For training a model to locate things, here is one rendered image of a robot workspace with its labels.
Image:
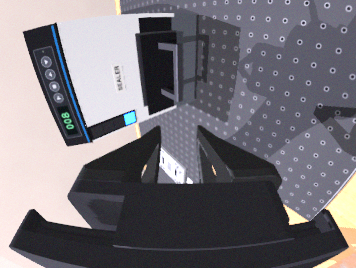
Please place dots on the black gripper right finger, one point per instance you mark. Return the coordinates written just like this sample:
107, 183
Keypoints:
231, 163

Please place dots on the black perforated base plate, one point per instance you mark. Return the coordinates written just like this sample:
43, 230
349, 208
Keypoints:
276, 78

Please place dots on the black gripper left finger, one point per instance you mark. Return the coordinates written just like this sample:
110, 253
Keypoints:
127, 162

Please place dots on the grey heat sealer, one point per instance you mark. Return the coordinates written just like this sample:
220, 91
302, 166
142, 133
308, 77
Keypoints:
100, 75

